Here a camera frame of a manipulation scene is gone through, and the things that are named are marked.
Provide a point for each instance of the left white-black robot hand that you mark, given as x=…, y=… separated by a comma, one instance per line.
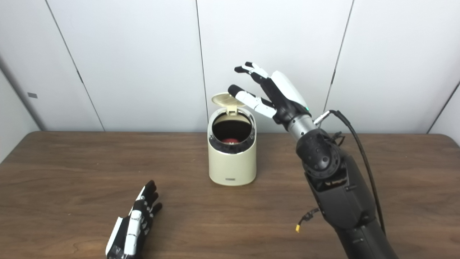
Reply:
x=133, y=226

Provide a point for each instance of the right white-black robot hand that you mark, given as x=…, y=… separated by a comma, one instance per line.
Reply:
x=285, y=97

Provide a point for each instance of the round cream bin lid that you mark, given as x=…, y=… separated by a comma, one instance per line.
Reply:
x=222, y=100

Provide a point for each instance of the red apple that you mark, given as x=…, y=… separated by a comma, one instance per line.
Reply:
x=230, y=140

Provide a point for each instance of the cream-colored desktop bin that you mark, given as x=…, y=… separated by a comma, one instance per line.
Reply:
x=231, y=167

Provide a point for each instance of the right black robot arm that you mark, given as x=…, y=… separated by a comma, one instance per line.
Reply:
x=341, y=190

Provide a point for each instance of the small gray wall sticker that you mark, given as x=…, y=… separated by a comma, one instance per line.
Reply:
x=32, y=95

